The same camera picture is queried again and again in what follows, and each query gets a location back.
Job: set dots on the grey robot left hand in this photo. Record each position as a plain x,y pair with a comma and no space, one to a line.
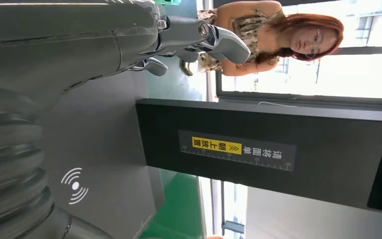
62,39

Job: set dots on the ruler label with yellow patch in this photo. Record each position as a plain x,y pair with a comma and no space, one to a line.
270,158

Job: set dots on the black inbound scanning machine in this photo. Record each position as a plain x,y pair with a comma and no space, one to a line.
326,148

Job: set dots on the person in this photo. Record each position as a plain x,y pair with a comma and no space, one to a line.
263,33

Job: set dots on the green conveyor belt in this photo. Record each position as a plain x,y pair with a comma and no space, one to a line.
181,204

